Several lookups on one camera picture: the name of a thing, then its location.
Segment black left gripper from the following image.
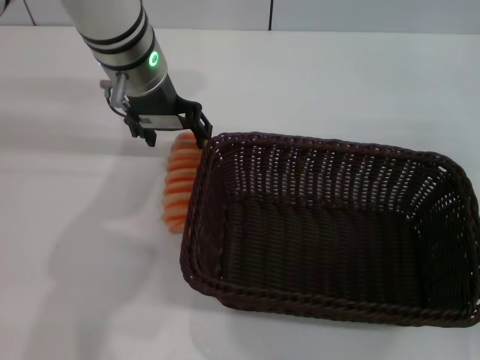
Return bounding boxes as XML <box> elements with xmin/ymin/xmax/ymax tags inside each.
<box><xmin>124</xmin><ymin>73</ymin><xmax>214</xmax><ymax>149</ymax></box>

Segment black cable with silver plug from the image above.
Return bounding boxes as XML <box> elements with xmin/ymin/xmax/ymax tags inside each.
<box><xmin>99</xmin><ymin>71</ymin><xmax>131</xmax><ymax>118</ymax></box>

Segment orange striped spiral bread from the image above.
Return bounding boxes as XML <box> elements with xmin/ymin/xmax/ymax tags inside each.
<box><xmin>163</xmin><ymin>133</ymin><xmax>202</xmax><ymax>234</ymax></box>

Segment dark brown wicker basket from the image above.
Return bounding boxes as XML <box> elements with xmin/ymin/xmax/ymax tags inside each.
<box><xmin>178</xmin><ymin>130</ymin><xmax>480</xmax><ymax>330</ymax></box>

